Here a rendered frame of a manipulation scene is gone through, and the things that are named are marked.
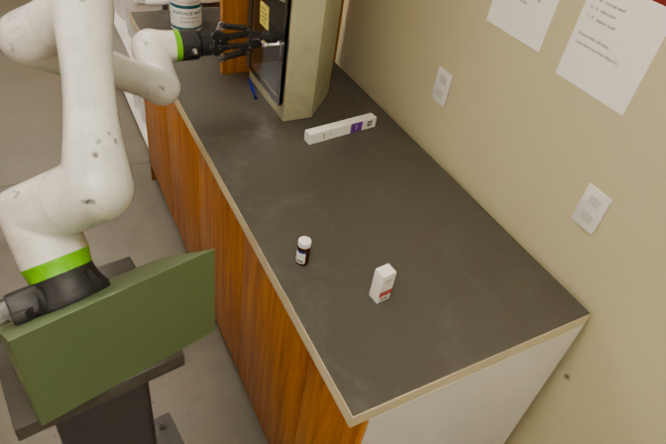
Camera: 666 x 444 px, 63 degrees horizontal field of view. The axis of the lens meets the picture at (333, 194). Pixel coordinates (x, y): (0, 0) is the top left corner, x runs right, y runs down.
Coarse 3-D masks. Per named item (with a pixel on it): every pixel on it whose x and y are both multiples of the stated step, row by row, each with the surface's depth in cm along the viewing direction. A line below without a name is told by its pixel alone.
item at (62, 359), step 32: (192, 256) 105; (128, 288) 94; (160, 288) 100; (192, 288) 106; (32, 320) 100; (64, 320) 88; (96, 320) 93; (128, 320) 99; (160, 320) 105; (192, 320) 112; (32, 352) 87; (64, 352) 92; (96, 352) 98; (128, 352) 104; (160, 352) 110; (32, 384) 91; (64, 384) 97; (96, 384) 103
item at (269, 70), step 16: (256, 0) 185; (272, 0) 173; (288, 0) 162; (256, 16) 188; (272, 16) 175; (272, 32) 178; (256, 48) 194; (272, 48) 180; (256, 64) 197; (272, 64) 183; (272, 80) 186; (272, 96) 189
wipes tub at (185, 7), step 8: (176, 0) 223; (184, 0) 223; (192, 0) 224; (200, 0) 228; (176, 8) 225; (184, 8) 225; (192, 8) 226; (200, 8) 230; (176, 16) 227; (184, 16) 227; (192, 16) 228; (200, 16) 232; (176, 24) 230; (184, 24) 229; (192, 24) 230; (200, 24) 234
